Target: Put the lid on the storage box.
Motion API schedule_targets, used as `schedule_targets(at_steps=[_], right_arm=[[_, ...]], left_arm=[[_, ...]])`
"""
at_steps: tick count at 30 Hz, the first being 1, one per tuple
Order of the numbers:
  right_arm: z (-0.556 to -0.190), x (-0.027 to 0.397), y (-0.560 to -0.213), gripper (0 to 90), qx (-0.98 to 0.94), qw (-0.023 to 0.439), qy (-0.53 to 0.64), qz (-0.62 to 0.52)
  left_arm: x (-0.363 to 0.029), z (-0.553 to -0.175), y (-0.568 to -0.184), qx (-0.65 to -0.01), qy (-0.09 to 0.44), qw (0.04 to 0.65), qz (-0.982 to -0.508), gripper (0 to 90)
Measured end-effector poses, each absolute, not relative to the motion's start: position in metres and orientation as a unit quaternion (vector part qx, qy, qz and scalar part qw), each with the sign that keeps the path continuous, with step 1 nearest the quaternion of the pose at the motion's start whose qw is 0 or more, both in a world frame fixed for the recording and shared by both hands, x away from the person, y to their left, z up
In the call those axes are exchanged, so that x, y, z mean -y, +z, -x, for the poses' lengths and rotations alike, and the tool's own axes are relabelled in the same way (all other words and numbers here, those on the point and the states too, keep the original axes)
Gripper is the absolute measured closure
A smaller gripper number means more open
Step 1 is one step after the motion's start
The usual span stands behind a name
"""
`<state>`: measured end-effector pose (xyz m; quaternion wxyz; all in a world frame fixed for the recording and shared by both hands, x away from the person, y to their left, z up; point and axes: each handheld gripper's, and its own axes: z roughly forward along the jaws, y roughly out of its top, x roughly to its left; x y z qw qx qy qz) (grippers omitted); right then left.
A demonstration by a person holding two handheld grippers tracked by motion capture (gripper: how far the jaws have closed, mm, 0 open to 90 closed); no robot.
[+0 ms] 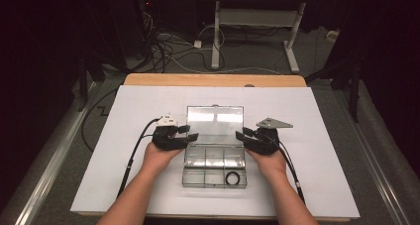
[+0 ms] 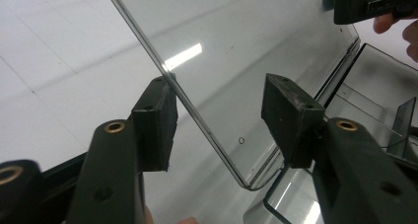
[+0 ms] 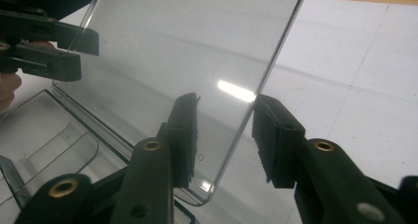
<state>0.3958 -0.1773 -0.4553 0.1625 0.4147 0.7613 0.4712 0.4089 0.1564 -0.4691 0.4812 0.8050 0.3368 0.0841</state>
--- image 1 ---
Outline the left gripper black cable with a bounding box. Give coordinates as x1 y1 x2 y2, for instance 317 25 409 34
116 117 161 199

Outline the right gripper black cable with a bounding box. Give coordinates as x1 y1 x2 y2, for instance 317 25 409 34
263 134 307 205

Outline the clear plastic compartment box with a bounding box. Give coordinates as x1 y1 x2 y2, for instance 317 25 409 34
181 104 249 189

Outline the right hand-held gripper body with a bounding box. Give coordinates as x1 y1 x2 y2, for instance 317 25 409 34
246 117 294 156

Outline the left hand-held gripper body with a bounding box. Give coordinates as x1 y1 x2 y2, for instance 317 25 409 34
152 113 192 152

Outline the tangle of black floor cables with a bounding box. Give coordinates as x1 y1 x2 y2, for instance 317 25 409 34
140 0 229 74

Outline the black floor cable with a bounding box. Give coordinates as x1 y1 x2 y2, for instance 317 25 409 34
80 86 121 154

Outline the black stand leg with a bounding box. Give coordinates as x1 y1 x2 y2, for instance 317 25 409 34
76 50 108 113
305 57 362 124

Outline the wooden table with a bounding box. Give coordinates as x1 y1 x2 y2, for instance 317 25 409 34
123 73 308 88

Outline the small white box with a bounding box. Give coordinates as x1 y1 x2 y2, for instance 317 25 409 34
326 30 341 43

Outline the metal floor rail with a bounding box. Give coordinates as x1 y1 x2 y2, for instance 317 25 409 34
331 85 414 225
13 81 102 225

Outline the black ring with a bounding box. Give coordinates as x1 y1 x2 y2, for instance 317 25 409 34
225 170 242 186

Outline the white metal desk frame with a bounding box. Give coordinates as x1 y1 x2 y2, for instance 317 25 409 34
197 0 352 74

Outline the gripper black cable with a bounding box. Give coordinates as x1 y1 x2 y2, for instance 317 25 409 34
116 117 161 199
263 134 307 205

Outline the person's right hand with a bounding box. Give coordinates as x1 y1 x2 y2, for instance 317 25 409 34
245 147 288 177

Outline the person's left hand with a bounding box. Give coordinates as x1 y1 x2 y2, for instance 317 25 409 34
142 141 184 173

